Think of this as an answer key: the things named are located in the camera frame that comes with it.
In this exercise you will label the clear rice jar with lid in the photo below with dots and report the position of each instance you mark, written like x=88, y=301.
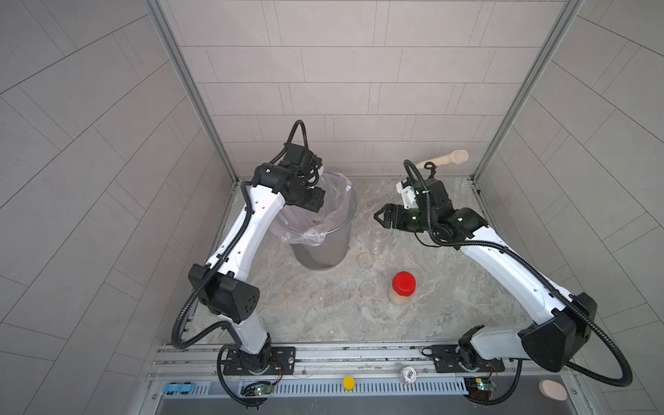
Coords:
x=378, y=241

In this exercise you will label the circuit board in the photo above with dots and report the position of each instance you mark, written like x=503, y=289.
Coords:
x=258, y=389
x=480, y=388

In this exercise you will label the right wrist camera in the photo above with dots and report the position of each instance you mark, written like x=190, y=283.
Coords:
x=408, y=194

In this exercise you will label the left circuit board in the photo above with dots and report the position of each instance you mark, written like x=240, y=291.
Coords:
x=258, y=389

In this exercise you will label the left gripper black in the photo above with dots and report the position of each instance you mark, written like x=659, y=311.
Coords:
x=314, y=198

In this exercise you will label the aluminium rail frame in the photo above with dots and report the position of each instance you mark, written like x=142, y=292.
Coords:
x=320, y=368

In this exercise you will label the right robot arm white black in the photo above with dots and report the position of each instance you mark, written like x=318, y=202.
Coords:
x=562, y=322

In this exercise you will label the white round knob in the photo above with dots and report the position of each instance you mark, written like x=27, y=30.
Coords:
x=408, y=375

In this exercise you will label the pink oval pad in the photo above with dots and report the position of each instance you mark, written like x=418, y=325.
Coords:
x=553, y=390

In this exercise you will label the grey mesh waste bin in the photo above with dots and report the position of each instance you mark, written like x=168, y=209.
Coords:
x=330, y=254

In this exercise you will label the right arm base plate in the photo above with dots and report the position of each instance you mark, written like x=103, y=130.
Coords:
x=454, y=358

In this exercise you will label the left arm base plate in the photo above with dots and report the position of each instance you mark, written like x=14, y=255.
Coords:
x=282, y=359

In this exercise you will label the blue toy car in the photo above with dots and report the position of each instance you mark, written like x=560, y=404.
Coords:
x=178, y=388

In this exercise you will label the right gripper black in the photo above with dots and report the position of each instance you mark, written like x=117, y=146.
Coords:
x=397, y=217

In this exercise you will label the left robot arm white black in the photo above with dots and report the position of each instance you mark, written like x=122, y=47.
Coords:
x=221, y=284

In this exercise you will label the red lidded rice jar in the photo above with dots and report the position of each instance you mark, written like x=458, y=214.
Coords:
x=402, y=288

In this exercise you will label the beige handle on stand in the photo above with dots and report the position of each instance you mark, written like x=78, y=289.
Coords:
x=455, y=157

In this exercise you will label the yellow round button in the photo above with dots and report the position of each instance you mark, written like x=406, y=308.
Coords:
x=349, y=383

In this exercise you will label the clear jar lid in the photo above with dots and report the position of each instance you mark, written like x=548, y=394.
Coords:
x=367, y=288
x=365, y=260

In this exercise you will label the black stand with round base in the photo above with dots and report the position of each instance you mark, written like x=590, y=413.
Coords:
x=431, y=168

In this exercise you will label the clear plastic bin liner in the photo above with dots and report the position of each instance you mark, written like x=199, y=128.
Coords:
x=294, y=225

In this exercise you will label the right circuit board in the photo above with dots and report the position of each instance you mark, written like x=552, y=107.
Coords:
x=480, y=388

